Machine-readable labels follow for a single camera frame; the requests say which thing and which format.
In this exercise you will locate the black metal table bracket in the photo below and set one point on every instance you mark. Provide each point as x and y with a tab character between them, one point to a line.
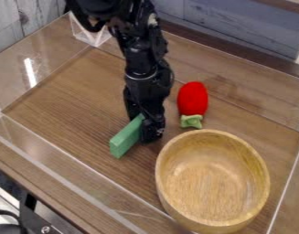
40	219

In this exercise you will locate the green rectangular block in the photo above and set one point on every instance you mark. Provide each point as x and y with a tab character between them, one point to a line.
125	139

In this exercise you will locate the clear acrylic corner bracket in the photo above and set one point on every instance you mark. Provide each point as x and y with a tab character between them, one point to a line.
94	39

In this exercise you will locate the brown wooden bowl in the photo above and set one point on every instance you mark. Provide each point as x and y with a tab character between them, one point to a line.
213	181

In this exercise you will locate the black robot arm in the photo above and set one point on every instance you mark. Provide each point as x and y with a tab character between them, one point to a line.
134	24

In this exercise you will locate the red plush strawberry toy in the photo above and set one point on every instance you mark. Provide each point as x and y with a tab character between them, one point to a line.
193	102

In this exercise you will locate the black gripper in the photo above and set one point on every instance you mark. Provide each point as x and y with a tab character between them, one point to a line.
145	94

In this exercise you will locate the clear acrylic front barrier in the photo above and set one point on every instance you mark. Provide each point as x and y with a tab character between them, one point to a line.
90	200

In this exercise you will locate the blue grey sofa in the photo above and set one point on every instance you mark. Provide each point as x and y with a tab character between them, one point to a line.
244	21

